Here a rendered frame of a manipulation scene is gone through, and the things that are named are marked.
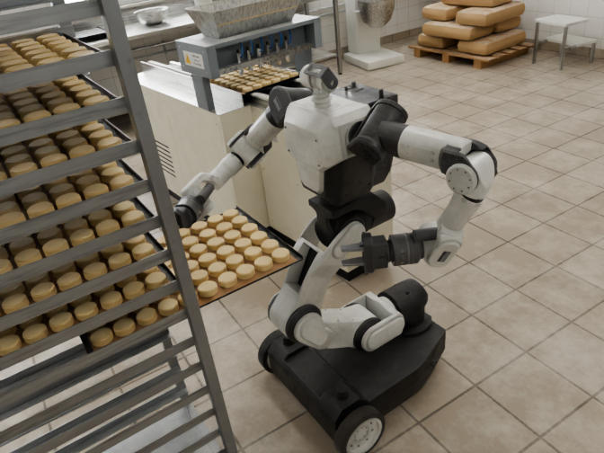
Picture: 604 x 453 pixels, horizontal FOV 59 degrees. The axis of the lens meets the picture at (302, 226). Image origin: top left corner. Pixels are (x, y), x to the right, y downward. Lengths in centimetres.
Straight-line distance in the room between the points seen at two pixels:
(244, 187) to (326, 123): 155
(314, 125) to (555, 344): 151
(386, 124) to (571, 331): 151
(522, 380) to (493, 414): 22
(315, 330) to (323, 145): 64
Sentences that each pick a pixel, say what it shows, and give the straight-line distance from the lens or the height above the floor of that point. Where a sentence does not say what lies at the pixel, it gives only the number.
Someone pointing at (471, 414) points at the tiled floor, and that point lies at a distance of 223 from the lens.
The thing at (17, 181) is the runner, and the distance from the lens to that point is 113.
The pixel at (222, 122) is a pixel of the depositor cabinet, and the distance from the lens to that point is 283.
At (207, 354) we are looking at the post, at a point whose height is 74.
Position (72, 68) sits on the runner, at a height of 150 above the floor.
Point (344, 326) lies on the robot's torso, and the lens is 199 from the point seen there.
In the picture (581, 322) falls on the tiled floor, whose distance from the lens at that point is 270.
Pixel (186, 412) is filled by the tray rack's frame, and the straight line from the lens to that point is 214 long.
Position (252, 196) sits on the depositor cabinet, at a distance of 306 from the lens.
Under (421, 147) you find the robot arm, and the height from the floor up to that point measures 116.
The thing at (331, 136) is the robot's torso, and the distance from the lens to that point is 152.
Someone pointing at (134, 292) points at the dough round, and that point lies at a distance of 133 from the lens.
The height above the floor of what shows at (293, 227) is 18.
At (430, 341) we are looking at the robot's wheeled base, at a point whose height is 17.
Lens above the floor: 171
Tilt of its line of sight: 31 degrees down
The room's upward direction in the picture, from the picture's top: 7 degrees counter-clockwise
